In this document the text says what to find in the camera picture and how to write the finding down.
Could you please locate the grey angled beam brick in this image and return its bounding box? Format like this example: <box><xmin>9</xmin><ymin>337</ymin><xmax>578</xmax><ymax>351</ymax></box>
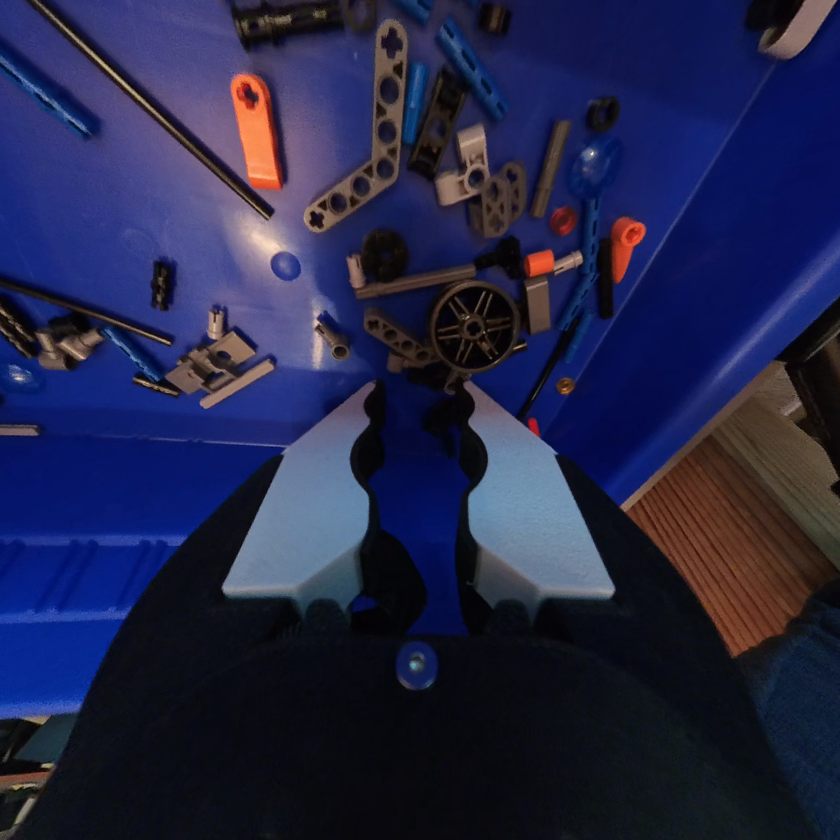
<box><xmin>303</xmin><ymin>18</ymin><xmax>409</xmax><ymax>234</ymax></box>

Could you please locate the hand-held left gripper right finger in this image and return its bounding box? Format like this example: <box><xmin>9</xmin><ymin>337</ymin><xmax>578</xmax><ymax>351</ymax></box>
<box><xmin>459</xmin><ymin>381</ymin><xmax>616</xmax><ymax>632</ymax></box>

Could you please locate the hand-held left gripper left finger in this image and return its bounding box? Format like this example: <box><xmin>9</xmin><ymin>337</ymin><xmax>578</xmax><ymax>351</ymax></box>
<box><xmin>222</xmin><ymin>379</ymin><xmax>388</xmax><ymax>632</ymax></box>

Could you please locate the black spoked wheel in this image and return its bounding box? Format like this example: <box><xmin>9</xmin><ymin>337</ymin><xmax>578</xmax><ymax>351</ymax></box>
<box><xmin>430</xmin><ymin>282</ymin><xmax>524</xmax><ymax>376</ymax></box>

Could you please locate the pile of small brick pieces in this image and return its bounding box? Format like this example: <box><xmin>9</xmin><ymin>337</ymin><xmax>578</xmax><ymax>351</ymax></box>
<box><xmin>0</xmin><ymin>0</ymin><xmax>828</xmax><ymax>437</ymax></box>

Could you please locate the blue storage bin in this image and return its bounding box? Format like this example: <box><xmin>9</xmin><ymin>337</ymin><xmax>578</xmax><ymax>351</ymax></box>
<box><xmin>0</xmin><ymin>0</ymin><xmax>840</xmax><ymax>719</ymax></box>

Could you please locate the black wheel hub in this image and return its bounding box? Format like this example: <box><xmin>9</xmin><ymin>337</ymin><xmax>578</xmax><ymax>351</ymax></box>
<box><xmin>230</xmin><ymin>0</ymin><xmax>345</xmax><ymax>50</ymax></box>

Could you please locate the orange thin beam brick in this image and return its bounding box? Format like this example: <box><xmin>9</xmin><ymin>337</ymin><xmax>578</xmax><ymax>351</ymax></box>
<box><xmin>230</xmin><ymin>73</ymin><xmax>284</xmax><ymax>191</ymax></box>

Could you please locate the long thin black axle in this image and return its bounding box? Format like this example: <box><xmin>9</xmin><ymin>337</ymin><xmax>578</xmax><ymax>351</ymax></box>
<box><xmin>26</xmin><ymin>0</ymin><xmax>275</xmax><ymax>221</ymax></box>

